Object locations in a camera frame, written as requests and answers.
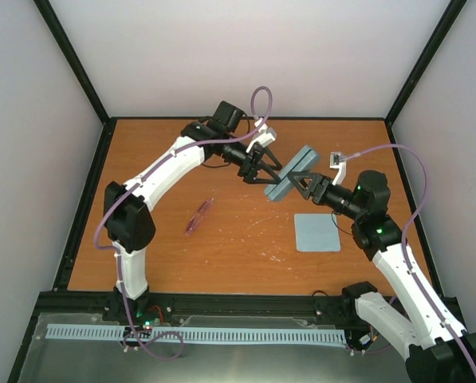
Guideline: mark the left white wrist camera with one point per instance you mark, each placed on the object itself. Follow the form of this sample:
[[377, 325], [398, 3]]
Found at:
[[264, 136]]

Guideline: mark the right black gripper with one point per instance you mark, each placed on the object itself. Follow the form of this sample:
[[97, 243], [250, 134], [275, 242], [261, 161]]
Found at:
[[320, 186]]

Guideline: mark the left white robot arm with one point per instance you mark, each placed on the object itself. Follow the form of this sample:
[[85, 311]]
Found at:
[[128, 207]]

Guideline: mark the pink translucent sunglasses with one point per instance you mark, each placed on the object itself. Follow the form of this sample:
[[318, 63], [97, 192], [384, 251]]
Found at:
[[198, 216]]

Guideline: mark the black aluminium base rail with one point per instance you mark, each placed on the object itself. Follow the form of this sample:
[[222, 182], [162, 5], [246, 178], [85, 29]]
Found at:
[[321, 309]]

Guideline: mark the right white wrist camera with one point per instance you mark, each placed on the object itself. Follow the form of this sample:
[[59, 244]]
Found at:
[[338, 162]]

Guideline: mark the clear plastic sheet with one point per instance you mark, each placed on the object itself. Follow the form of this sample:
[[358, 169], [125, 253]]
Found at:
[[170, 359]]

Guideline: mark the light blue slotted cable duct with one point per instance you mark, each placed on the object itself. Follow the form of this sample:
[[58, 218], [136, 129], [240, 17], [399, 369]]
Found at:
[[205, 335]]

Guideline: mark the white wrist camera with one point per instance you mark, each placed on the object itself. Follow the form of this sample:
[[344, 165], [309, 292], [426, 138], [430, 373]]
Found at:
[[264, 136], [338, 162]]

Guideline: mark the light blue cleaning cloth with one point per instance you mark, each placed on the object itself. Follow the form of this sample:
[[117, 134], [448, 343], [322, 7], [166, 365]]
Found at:
[[316, 233]]

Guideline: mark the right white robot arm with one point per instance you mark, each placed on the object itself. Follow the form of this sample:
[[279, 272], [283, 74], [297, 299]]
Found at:
[[434, 344]]

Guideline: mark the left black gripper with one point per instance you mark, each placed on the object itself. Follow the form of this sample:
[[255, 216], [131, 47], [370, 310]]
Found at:
[[247, 170]]

